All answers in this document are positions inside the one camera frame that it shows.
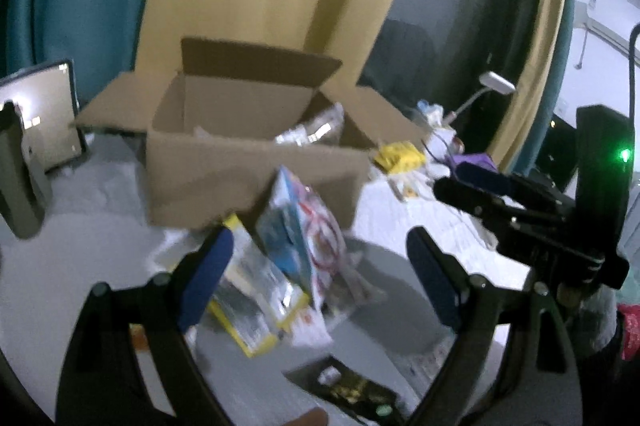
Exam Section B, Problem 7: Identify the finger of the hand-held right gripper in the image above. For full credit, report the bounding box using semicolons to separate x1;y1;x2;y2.
456;161;558;209
432;176;568;234

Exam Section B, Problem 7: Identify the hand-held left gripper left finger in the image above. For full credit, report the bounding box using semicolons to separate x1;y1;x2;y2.
54;226;236;426

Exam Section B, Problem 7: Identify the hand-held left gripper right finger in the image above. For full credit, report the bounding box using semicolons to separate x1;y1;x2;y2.
406;226;586;426

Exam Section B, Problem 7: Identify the yellow-edged silver snack packet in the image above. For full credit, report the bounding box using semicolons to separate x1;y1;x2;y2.
207;213;312;358

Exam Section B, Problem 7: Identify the blue white red-ring snack packet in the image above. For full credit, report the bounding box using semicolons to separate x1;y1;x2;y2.
255;165;382;348

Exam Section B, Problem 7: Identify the brown cardboard box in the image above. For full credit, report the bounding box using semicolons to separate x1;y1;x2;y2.
75;36;431;229

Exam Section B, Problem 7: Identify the clear silver snack packet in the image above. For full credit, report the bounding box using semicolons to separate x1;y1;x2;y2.
274;102;346;146

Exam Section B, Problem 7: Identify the person's right forearm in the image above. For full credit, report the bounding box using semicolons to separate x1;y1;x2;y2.
567;289;627;357

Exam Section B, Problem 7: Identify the purple cloth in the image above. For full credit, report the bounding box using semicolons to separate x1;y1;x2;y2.
450;152;497;172

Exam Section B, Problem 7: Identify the small white orange packet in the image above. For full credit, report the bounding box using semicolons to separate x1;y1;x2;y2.
390;171;432;203

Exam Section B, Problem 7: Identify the yellow packet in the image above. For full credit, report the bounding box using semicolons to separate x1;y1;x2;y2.
374;141;427;175

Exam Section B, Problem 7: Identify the white blue bottle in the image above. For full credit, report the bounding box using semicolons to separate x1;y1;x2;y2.
417;100;447;128

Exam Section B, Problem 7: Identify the white gooseneck lamp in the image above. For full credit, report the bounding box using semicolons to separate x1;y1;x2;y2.
449;71;517;123

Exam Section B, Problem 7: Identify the white air conditioner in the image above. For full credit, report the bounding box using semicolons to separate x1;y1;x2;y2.
572;0;640;57

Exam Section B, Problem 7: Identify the dark snack packet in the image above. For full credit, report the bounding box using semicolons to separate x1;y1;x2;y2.
282;355;408;426

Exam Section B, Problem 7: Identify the dark window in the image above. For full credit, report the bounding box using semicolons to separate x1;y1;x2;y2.
357;0;547;157

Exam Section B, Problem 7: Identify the grey tablet stand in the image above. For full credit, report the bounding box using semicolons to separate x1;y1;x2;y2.
0;100;54;240

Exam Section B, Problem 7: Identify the grey tablet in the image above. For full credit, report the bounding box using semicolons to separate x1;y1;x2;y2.
0;59;89;172

